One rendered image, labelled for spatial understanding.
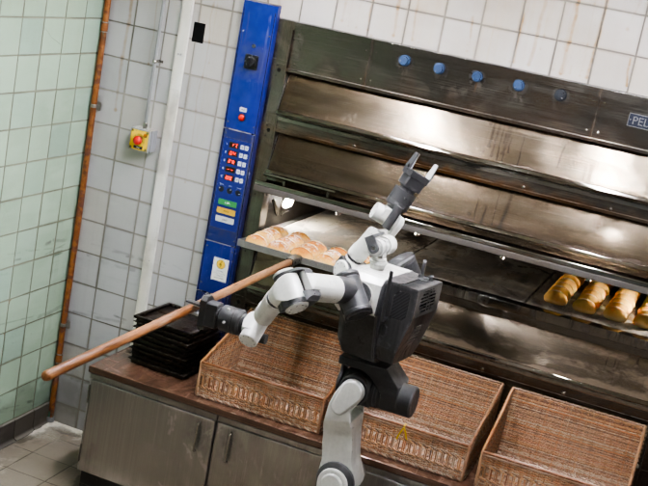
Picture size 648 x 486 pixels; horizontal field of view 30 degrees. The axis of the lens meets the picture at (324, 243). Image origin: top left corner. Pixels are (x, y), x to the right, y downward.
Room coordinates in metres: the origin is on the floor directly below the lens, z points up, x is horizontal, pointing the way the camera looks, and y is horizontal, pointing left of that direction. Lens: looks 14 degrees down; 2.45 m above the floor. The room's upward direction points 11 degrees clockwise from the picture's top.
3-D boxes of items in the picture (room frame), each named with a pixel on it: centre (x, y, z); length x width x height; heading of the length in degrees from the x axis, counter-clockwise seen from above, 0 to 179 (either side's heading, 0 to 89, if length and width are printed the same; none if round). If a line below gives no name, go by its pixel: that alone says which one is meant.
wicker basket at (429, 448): (4.57, -0.50, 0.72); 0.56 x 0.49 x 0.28; 71
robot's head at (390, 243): (4.04, -0.20, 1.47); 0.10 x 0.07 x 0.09; 153
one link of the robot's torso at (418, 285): (4.01, -0.25, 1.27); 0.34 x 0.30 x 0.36; 153
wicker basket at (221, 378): (4.76, 0.07, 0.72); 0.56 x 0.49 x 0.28; 72
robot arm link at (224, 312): (3.82, 0.30, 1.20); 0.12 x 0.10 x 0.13; 71
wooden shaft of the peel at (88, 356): (3.85, 0.40, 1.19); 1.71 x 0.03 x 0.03; 161
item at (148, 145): (5.27, 0.87, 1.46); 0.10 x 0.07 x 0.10; 71
